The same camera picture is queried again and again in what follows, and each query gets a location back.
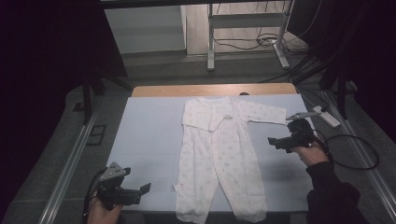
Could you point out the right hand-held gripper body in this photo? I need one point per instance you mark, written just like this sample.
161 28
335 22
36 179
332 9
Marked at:
300 133

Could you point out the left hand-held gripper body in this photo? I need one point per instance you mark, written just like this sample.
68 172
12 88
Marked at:
112 189

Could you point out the white baby romper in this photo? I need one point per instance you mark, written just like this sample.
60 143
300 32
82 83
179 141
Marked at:
218 149

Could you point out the person's right hand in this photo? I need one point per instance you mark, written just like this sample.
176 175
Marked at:
313 155

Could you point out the person's left hand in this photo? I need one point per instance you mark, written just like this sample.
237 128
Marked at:
102 216

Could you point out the white power strip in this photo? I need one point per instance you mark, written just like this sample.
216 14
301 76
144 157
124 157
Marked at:
330 119

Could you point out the light blue mat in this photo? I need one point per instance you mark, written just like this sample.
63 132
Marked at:
146 140

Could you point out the black floor plate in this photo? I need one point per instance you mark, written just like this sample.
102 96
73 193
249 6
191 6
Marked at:
96 135

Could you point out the black stand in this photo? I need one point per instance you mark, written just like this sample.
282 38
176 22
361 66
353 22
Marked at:
87 96
342 93

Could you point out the dark curtain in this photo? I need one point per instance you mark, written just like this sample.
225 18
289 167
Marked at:
367 62
46 62

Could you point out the white panel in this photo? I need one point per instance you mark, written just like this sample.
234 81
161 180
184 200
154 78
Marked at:
146 31

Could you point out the aluminium floor rail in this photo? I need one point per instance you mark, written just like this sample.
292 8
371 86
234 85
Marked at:
364 155
67 174

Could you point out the white metal desk frame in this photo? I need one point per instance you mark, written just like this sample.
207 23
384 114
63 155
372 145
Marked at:
246 20

